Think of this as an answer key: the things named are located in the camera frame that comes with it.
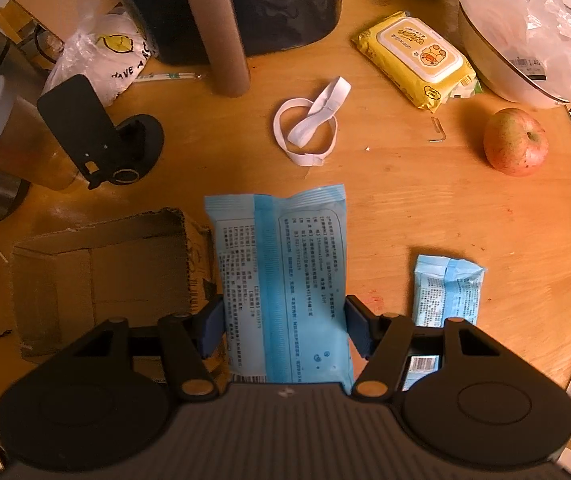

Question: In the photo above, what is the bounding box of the small blue wipes packet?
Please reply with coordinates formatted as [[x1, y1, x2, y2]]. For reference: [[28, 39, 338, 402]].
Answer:
[[400, 252, 487, 392]]

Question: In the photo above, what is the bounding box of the large blue wipes packet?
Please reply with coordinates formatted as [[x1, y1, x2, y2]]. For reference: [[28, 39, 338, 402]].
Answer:
[[205, 184, 354, 390]]

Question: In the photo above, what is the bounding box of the open cardboard box tray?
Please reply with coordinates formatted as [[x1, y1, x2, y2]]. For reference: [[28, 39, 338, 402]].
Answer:
[[11, 208, 216, 363]]

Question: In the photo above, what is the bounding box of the black phone stand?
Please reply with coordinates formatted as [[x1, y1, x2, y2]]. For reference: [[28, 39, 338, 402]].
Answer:
[[37, 75, 164, 190]]

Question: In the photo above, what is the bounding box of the metal hex key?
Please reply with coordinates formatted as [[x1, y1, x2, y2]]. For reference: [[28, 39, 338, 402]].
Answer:
[[429, 117, 447, 143]]

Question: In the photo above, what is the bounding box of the white bowl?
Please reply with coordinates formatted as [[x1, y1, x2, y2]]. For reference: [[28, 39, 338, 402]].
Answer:
[[458, 4, 571, 108]]

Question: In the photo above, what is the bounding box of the white plastic bag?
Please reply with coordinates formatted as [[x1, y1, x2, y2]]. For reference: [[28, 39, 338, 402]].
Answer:
[[43, 8, 152, 107]]

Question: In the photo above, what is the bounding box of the clear plastic bag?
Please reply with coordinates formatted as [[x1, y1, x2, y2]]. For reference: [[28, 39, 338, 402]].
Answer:
[[459, 0, 571, 103]]

